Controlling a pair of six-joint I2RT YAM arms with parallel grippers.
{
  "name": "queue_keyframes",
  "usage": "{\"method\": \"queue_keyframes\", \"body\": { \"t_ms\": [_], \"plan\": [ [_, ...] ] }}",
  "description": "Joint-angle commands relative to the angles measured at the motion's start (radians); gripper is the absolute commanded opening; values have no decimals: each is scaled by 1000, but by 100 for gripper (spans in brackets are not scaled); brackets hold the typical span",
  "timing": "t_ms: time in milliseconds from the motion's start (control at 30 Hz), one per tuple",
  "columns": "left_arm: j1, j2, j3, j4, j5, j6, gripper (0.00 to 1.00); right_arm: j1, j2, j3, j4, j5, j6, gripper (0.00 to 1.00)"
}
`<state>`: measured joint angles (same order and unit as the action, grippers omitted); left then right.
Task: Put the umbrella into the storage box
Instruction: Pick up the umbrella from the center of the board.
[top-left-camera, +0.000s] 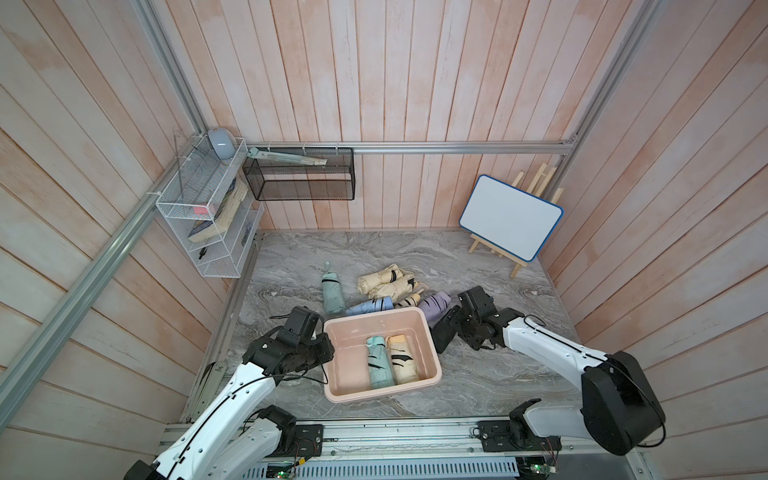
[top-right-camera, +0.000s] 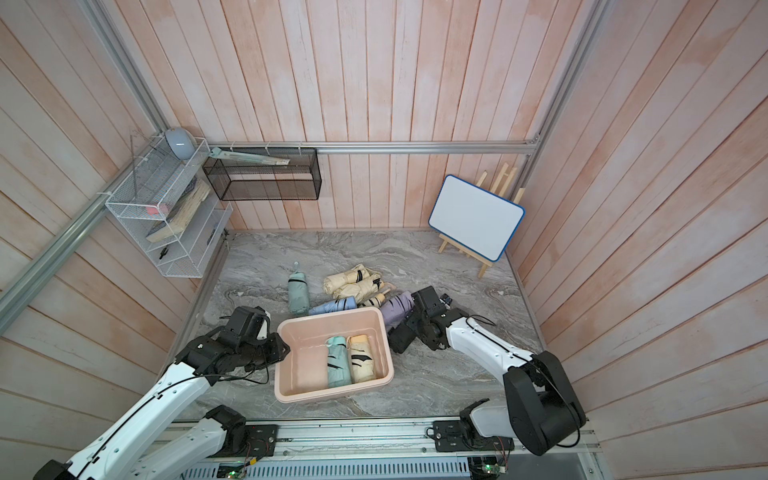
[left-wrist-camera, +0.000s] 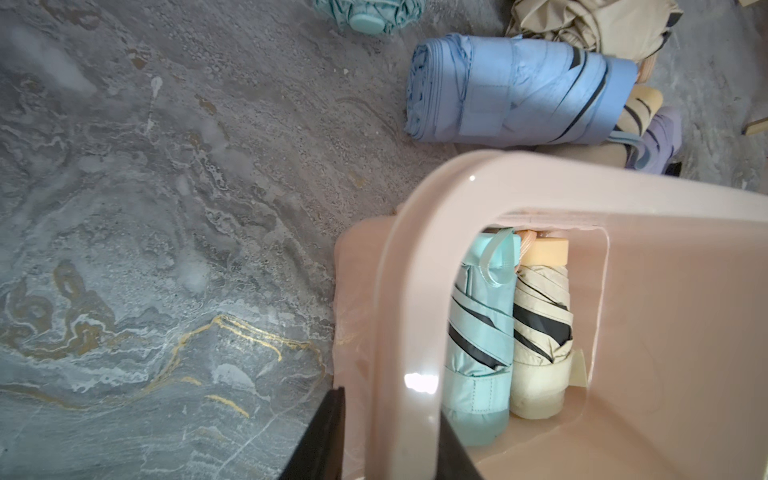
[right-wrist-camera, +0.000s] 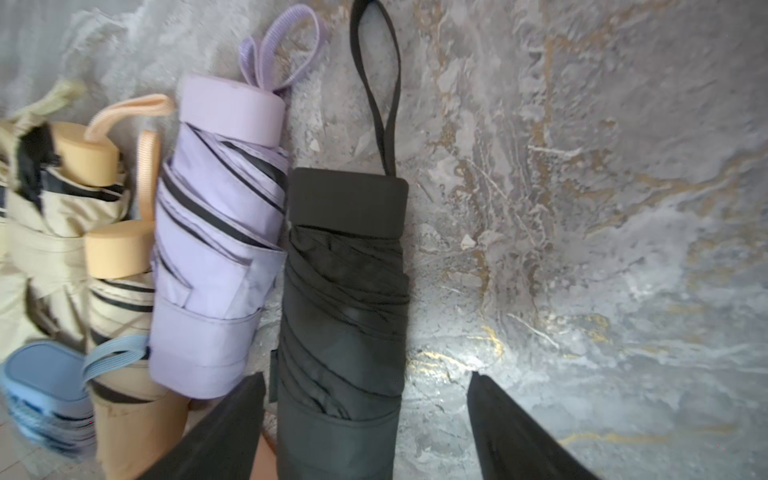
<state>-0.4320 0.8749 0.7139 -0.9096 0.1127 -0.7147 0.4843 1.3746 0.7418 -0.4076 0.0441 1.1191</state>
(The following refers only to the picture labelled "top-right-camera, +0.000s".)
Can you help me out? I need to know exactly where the aluminium frame rail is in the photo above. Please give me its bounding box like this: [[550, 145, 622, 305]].
[[209, 141, 538, 155]]

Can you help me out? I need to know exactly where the light blue folded umbrella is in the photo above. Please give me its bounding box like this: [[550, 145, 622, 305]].
[[308, 297, 357, 315]]

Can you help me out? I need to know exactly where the metal base rail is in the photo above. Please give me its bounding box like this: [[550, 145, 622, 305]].
[[113, 416, 601, 480]]

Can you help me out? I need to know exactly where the lilac umbrella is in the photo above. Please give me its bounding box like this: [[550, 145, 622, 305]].
[[379, 291, 414, 328]]

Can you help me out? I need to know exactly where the green paper on basket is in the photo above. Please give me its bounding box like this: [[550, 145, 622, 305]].
[[209, 147, 290, 167]]

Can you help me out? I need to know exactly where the book in wire rack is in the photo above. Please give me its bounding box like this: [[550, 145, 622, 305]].
[[146, 177, 210, 243]]

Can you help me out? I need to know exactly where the white wire shelf rack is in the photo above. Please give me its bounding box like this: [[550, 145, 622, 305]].
[[106, 135, 233, 279]]

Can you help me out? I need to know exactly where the mint green umbrella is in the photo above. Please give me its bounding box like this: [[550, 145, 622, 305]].
[[287, 261, 310, 316]]

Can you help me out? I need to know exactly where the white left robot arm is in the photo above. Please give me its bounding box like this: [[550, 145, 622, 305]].
[[35, 307, 290, 479]]

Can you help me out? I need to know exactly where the teal green umbrella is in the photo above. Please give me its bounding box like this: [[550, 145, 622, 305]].
[[326, 336, 352, 388]]

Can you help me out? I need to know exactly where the pink plastic storage box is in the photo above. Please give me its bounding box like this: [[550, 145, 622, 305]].
[[274, 307, 394, 404]]

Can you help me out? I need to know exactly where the grey round speaker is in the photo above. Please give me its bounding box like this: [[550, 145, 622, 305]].
[[165, 127, 197, 161]]

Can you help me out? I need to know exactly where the black wire mesh basket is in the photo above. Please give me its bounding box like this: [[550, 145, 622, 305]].
[[203, 148, 322, 201]]

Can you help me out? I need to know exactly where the cream folded umbrella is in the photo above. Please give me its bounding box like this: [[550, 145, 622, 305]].
[[323, 263, 377, 294], [332, 277, 383, 305]]

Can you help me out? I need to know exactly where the white board with blue frame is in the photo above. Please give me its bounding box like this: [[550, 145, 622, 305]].
[[427, 174, 527, 264]]

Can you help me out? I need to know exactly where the beige striped folded umbrella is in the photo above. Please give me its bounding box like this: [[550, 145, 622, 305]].
[[359, 290, 389, 308]]

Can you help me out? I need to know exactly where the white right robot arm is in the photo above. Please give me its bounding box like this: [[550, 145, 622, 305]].
[[388, 286, 587, 456]]

